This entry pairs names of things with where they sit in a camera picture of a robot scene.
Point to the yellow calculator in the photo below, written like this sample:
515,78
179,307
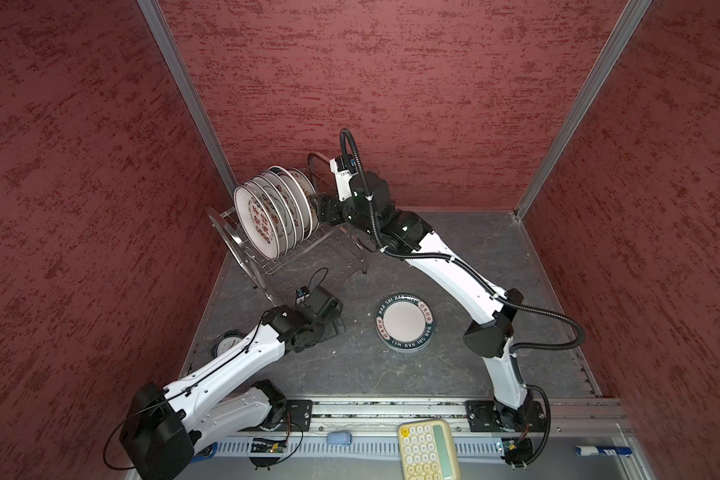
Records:
427,451

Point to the right corner aluminium post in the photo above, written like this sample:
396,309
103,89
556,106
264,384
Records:
623,30

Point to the left corner aluminium post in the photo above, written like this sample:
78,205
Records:
159,28

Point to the white plate in rack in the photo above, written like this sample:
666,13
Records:
290,214

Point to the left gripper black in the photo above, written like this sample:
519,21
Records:
330,330

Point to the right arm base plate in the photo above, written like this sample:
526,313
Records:
491,416

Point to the small circuit board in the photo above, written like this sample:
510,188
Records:
517,452
269,446

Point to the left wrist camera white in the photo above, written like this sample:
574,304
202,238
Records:
302,294

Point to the blue black tool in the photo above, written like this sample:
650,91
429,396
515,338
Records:
206,453

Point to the right small circuit board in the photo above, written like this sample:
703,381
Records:
517,452

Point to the light blue eraser block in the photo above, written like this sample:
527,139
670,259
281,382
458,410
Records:
339,438

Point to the front white plate red pattern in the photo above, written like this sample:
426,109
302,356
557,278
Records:
256,222

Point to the round gauge on table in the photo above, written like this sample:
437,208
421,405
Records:
226,342

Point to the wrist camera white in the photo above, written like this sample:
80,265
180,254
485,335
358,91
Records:
302,294
343,174

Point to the stainless steel dish rack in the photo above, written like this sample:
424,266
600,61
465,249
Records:
333,249

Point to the blue white marker pen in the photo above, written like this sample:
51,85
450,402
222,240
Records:
603,451

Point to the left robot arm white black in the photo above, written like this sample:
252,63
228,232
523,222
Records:
166,427

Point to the corner aluminium post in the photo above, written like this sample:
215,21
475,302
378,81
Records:
159,28
623,30

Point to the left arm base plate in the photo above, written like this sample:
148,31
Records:
289,414

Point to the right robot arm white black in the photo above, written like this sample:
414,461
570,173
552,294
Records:
363,200

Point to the left small circuit board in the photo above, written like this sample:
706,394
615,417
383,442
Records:
269,446

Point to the aluminium rail frame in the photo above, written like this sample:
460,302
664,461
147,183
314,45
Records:
373,423

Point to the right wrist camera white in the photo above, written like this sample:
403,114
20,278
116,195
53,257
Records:
343,174

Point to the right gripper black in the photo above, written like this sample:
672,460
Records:
331,204

